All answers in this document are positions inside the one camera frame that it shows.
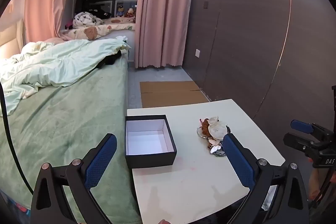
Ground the bear printed blanket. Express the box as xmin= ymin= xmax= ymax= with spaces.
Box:
xmin=59 ymin=17 xmax=137 ymax=41

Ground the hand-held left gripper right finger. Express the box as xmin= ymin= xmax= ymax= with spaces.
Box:
xmin=222 ymin=132 xmax=310 ymax=224

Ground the beige headboard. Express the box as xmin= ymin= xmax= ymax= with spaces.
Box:
xmin=0 ymin=18 xmax=27 ymax=59

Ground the black plush toy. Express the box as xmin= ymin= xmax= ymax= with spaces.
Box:
xmin=89 ymin=7 xmax=112 ymax=20

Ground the white shell bracelet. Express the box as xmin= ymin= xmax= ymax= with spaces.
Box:
xmin=201 ymin=116 xmax=228 ymax=141

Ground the person's right hand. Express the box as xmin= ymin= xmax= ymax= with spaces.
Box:
xmin=308 ymin=161 xmax=328 ymax=201

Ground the brown cardboard sheet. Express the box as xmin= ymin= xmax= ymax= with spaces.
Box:
xmin=140 ymin=80 xmax=210 ymax=109

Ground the black jewelry box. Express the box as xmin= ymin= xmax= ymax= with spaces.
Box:
xmin=125 ymin=114 xmax=177 ymax=169

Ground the bead bracelet with butterfly charm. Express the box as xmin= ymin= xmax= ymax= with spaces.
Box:
xmin=206 ymin=126 xmax=232 ymax=159

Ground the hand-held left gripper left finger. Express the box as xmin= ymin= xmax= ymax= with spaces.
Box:
xmin=31 ymin=133 xmax=118 ymax=224

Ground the light green quilt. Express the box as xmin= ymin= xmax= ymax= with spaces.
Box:
xmin=0 ymin=36 xmax=132 ymax=115

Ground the thin silver bangle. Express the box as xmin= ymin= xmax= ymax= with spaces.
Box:
xmin=196 ymin=126 xmax=210 ymax=139

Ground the bed with green sheet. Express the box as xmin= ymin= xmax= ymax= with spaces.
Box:
xmin=0 ymin=56 xmax=143 ymax=224

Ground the black spotted white plush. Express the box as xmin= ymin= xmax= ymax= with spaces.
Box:
xmin=73 ymin=11 xmax=101 ymax=28

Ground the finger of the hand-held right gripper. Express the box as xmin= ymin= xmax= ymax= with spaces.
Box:
xmin=290 ymin=119 xmax=336 ymax=142
xmin=283 ymin=132 xmax=320 ymax=154

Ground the black cable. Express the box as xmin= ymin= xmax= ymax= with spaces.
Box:
xmin=0 ymin=82 xmax=34 ymax=193

